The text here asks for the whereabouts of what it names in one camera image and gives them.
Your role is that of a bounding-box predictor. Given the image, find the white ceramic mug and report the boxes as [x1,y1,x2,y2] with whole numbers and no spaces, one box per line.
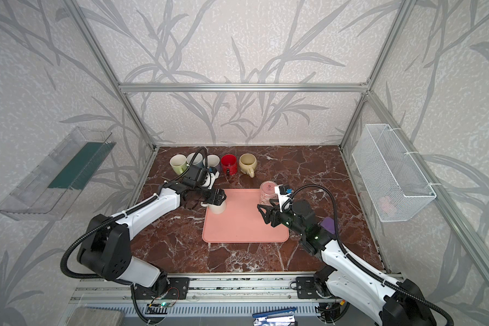
[200,201,227,215]

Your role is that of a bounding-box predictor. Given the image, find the blue polka dot mug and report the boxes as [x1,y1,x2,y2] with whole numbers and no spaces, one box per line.
[187,153,204,167]

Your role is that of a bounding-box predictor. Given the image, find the pink ghost pattern mug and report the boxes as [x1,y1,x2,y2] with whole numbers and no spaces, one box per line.
[259,181,278,205]

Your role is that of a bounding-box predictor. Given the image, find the lavender ceramic mug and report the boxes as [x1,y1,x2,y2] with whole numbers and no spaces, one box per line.
[207,154,221,171]

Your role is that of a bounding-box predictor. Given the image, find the light green ceramic mug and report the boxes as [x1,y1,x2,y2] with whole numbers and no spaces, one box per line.
[169,154,189,176]

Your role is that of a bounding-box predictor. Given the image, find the red mug black handle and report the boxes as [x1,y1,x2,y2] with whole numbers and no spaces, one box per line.
[220,154,238,176]

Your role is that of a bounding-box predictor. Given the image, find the cream speckled squat mug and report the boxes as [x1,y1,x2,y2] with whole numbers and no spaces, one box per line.
[239,153,258,178]

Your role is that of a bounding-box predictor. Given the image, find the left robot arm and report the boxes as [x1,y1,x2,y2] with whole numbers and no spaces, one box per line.
[60,158,226,296]

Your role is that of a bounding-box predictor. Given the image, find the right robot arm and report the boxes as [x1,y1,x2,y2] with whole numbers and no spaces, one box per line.
[258,186,454,325]

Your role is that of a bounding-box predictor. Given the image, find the pink plastic tray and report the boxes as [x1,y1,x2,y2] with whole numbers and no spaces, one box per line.
[202,189,289,243]

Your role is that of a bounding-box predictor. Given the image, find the pink item in basket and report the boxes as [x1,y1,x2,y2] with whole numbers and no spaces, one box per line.
[378,196,397,217]

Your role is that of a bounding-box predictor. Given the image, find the blue stapler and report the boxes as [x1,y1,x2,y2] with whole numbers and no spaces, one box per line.
[252,307,297,326]

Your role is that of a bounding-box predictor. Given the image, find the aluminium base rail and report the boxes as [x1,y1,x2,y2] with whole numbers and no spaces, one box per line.
[71,274,410,316]

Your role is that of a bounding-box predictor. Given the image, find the white wire mesh basket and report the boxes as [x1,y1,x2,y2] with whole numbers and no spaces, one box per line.
[353,124,437,222]

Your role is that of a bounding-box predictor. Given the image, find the clear plastic wall bin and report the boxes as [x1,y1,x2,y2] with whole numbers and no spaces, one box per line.
[0,127,116,221]

